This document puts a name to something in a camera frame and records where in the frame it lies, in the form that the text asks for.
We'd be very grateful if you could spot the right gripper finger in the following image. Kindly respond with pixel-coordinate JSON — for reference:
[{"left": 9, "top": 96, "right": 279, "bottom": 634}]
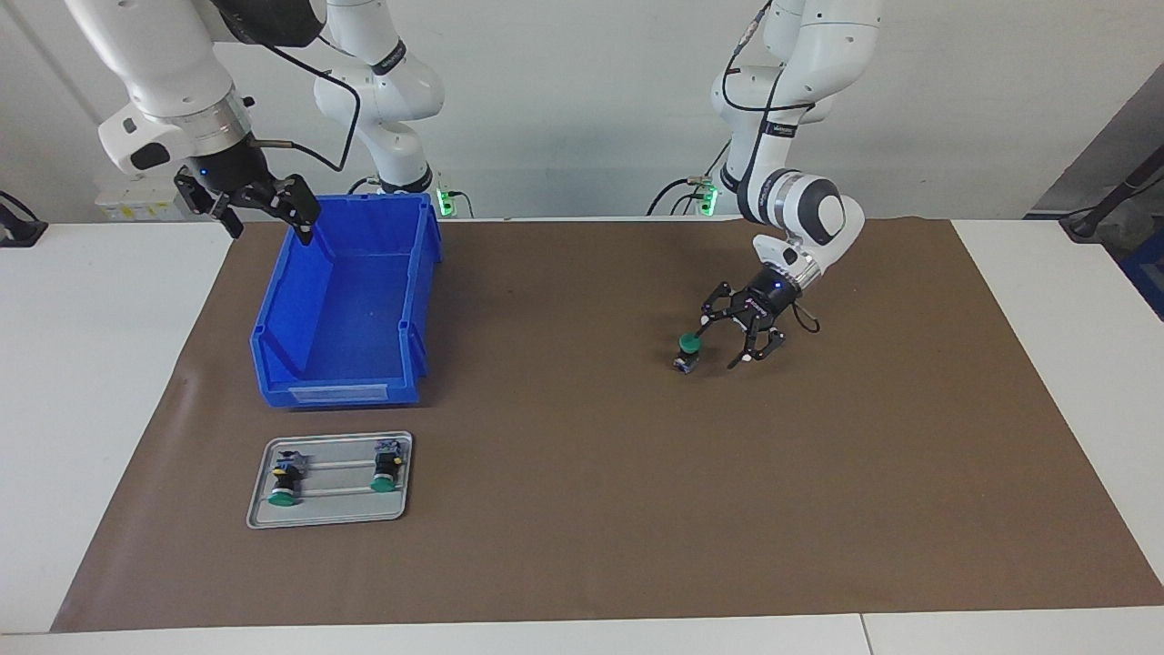
[
  {"left": 244, "top": 176, "right": 321, "bottom": 245},
  {"left": 175, "top": 171, "right": 245, "bottom": 240}
]

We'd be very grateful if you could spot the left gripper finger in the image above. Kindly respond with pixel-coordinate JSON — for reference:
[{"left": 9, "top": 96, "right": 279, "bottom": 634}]
[
  {"left": 727, "top": 314, "right": 788, "bottom": 369},
  {"left": 698, "top": 282, "right": 756, "bottom": 339}
]

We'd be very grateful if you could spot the blue plastic storage bin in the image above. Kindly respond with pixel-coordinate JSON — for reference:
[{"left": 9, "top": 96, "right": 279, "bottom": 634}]
[{"left": 250, "top": 193, "right": 444, "bottom": 410}]

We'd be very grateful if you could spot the brown paper table mat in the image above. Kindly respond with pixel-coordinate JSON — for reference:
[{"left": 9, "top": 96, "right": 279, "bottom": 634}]
[{"left": 50, "top": 218, "right": 1164, "bottom": 633}]

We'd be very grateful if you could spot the black table clamp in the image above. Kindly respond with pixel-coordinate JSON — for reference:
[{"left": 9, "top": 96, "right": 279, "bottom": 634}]
[{"left": 0, "top": 191, "right": 48, "bottom": 248}]

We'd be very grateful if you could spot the grey metal tray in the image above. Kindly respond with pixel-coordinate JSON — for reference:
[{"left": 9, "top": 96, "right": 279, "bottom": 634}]
[{"left": 246, "top": 431, "right": 415, "bottom": 530}]

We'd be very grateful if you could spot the blue crate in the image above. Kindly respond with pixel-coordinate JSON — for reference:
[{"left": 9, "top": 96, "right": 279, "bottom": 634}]
[{"left": 1120, "top": 232, "right": 1164, "bottom": 321}]

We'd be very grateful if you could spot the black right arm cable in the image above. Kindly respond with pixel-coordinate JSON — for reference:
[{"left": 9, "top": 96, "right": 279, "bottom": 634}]
[{"left": 250, "top": 41, "right": 362, "bottom": 174}]

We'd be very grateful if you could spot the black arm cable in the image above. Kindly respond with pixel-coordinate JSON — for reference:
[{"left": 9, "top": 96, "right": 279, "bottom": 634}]
[
  {"left": 723, "top": 0, "right": 821, "bottom": 335},
  {"left": 250, "top": 41, "right": 362, "bottom": 174}
]

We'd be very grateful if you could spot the white wall socket box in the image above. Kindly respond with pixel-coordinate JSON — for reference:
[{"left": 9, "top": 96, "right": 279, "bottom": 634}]
[{"left": 95, "top": 177, "right": 183, "bottom": 222}]

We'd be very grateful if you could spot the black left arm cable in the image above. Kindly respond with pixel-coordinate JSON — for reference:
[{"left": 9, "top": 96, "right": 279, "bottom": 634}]
[{"left": 723, "top": 0, "right": 821, "bottom": 335}]

